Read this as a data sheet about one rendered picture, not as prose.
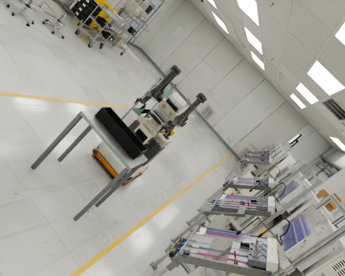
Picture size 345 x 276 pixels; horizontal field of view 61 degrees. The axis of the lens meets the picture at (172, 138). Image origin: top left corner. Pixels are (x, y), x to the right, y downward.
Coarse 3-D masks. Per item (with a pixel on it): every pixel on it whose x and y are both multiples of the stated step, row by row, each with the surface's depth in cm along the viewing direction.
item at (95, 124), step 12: (72, 120) 272; (96, 120) 278; (84, 132) 316; (96, 132) 266; (108, 132) 280; (72, 144) 322; (108, 144) 265; (60, 156) 327; (120, 156) 263; (144, 156) 303; (132, 168) 267; (120, 180) 311; (108, 192) 316; (96, 204) 322
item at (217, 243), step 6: (228, 216) 433; (222, 222) 426; (228, 222) 408; (234, 222) 426; (222, 228) 386; (228, 228) 391; (240, 228) 428; (216, 240) 374; (222, 240) 372; (228, 240) 369; (210, 246) 377; (216, 246) 374; (222, 246) 372; (228, 246) 370; (210, 252) 377; (216, 252) 375
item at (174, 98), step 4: (176, 92) 357; (168, 96) 351; (172, 96) 351; (176, 96) 353; (180, 96) 356; (168, 100) 355; (172, 100) 350; (176, 100) 351; (180, 100) 353; (184, 100) 356; (172, 104) 353; (176, 104) 349; (180, 104) 350; (184, 104) 353; (172, 108) 358; (176, 108) 353; (180, 108) 353; (176, 112) 357
